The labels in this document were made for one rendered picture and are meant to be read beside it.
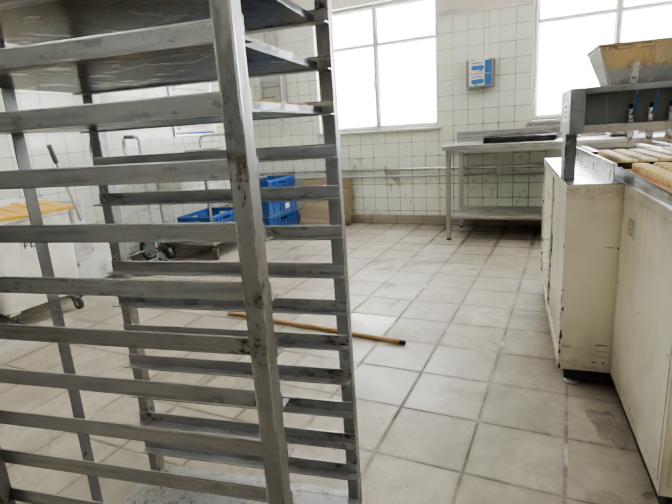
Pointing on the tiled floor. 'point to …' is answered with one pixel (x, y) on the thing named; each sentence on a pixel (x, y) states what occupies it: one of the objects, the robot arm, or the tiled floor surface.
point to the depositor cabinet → (581, 268)
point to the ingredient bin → (57, 213)
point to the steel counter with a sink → (471, 143)
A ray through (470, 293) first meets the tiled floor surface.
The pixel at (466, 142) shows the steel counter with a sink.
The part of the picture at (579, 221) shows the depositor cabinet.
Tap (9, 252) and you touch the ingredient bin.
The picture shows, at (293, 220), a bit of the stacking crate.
